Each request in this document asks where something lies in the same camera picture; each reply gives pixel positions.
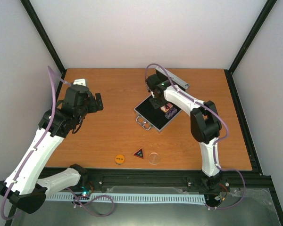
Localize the clear round dealer button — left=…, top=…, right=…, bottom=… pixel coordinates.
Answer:
left=148, top=152, right=160, bottom=165

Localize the red black triangular button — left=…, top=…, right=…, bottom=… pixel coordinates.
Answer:
left=133, top=147, right=144, bottom=159

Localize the black aluminium frame rail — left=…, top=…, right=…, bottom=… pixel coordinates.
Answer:
left=21, top=168, right=273, bottom=191

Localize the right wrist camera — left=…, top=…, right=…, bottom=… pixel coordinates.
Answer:
left=145, top=74, right=163, bottom=92

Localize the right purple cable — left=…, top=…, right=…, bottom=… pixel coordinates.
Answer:
left=144, top=63, right=246, bottom=210

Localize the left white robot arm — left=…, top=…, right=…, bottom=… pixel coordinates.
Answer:
left=0, top=79, right=103, bottom=214

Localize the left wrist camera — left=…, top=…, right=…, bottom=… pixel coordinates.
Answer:
left=72, top=79, right=88, bottom=87

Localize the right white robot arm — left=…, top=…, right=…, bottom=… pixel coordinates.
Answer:
left=146, top=81, right=222, bottom=186

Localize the playing card deck box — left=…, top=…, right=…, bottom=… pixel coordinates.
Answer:
left=160, top=103, right=173, bottom=113

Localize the orange blue round button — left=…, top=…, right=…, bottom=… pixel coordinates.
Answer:
left=115, top=154, right=125, bottom=165

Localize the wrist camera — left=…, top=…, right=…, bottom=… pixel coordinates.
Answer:
left=145, top=74, right=163, bottom=92
left=72, top=79, right=88, bottom=87

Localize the tall purple chip stack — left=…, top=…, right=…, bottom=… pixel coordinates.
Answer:
left=165, top=108, right=178, bottom=120

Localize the white slotted cable duct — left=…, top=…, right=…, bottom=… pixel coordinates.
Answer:
left=46, top=191, right=206, bottom=205

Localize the aluminium poker case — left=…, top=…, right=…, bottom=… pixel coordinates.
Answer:
left=134, top=66, right=190, bottom=132

